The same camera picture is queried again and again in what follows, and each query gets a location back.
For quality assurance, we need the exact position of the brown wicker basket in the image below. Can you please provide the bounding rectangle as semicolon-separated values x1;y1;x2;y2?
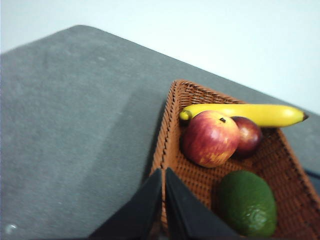
149;79;320;240

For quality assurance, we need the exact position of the red yellow apple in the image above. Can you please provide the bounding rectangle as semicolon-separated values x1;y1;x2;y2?
181;110;241;169

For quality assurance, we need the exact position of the green avocado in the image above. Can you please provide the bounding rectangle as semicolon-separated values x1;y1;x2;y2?
216;170;279;238

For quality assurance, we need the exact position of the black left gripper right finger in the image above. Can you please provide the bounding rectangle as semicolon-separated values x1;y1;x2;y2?
164;167;242;240

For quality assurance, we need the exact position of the dark red plum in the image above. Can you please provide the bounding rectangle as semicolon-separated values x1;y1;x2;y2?
229;116;264;159

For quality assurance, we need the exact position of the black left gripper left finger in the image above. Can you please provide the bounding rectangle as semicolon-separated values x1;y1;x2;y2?
88;168;163;240

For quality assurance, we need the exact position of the yellow banana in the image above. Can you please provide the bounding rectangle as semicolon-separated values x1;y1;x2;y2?
178;103;309;128

